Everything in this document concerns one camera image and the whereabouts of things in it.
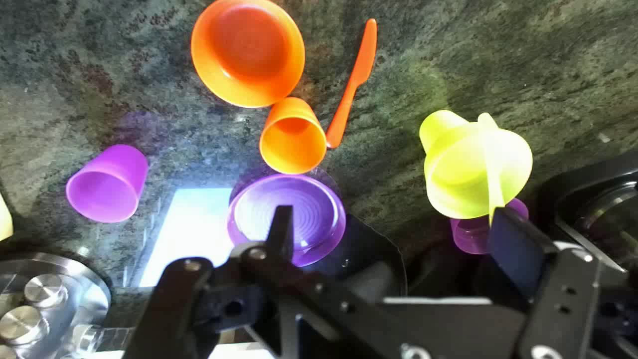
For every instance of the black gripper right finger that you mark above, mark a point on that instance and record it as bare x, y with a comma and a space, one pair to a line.
521, 249

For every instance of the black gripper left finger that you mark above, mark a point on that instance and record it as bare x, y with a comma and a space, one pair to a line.
282, 231

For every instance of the orange plastic knife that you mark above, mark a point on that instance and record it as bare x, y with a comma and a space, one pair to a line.
356, 79

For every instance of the purple plastic cup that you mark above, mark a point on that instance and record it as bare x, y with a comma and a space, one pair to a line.
106, 185
471, 235

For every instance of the orange plastic cup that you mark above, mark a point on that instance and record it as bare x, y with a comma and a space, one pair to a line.
292, 139

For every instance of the yellow-green plastic cup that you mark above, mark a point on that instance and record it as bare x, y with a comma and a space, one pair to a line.
441, 129

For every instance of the silver spice jar rack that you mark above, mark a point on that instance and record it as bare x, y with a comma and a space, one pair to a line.
41, 299

